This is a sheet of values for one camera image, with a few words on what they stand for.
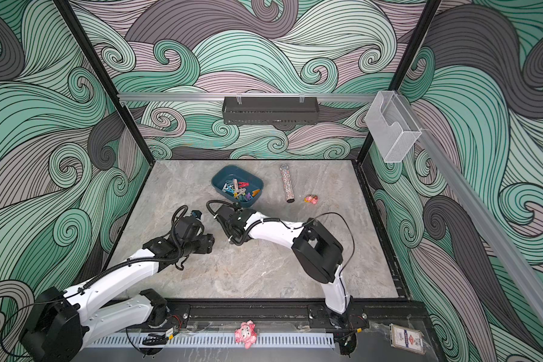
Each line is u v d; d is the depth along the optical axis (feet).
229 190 3.50
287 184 3.50
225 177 3.62
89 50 2.62
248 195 3.40
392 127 2.56
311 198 3.32
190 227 2.11
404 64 2.74
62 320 1.26
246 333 2.20
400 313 2.40
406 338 2.23
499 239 1.62
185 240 2.10
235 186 3.50
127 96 3.11
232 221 2.10
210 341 2.29
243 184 3.61
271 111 3.33
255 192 3.45
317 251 1.56
